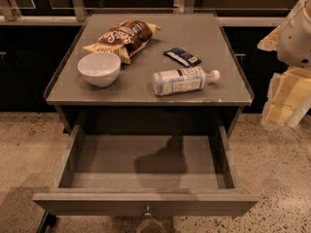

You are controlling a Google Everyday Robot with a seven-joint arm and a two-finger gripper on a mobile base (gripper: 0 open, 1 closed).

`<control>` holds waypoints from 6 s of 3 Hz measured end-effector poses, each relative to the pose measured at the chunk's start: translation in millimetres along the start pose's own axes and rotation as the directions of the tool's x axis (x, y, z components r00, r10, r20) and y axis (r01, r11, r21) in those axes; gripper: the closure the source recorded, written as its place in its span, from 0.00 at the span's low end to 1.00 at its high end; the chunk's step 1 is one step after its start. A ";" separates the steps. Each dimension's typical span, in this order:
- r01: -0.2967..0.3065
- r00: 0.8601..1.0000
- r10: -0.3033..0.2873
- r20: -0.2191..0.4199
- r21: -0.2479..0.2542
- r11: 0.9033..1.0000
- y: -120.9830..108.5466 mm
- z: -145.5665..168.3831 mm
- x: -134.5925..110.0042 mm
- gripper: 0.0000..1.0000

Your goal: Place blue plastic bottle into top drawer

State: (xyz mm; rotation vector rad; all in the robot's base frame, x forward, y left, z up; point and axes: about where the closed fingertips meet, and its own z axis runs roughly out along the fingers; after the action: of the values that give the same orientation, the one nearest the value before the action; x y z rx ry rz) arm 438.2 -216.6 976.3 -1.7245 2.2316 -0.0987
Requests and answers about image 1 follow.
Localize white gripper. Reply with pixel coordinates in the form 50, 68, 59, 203
258, 3, 311, 131

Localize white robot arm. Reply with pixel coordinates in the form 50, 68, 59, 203
258, 0, 311, 131

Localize grey cabinet with top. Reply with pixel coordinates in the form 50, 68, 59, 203
43, 13, 256, 138

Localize metal drawer knob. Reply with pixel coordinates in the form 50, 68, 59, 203
143, 206, 154, 217

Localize open grey top drawer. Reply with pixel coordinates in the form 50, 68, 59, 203
33, 125, 259, 216

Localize dark blue snack packet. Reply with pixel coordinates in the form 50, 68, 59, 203
163, 48, 201, 68

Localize brown chip bag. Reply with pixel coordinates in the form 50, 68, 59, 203
83, 20, 160, 64

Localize white bowl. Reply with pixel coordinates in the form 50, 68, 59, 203
78, 52, 121, 87

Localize metal railing frame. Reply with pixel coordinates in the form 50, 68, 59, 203
0, 0, 299, 26

